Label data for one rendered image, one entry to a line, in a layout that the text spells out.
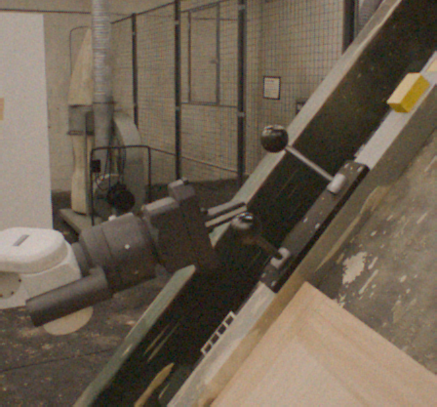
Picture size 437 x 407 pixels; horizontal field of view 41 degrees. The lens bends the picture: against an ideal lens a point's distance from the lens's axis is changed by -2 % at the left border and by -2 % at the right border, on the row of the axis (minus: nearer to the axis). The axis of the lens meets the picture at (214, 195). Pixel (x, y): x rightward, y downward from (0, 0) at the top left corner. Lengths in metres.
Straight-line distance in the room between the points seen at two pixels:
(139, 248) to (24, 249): 0.13
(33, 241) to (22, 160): 3.53
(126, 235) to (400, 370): 0.34
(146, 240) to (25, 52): 3.57
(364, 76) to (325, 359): 0.54
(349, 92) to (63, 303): 0.59
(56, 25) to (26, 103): 4.64
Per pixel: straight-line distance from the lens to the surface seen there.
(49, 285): 0.71
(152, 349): 0.99
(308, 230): 0.76
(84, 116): 6.27
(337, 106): 1.01
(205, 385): 0.77
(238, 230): 0.66
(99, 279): 0.68
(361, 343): 0.63
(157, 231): 0.71
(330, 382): 0.64
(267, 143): 0.77
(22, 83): 4.22
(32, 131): 4.24
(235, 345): 0.76
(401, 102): 0.79
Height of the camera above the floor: 1.57
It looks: 11 degrees down
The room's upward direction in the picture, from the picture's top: straight up
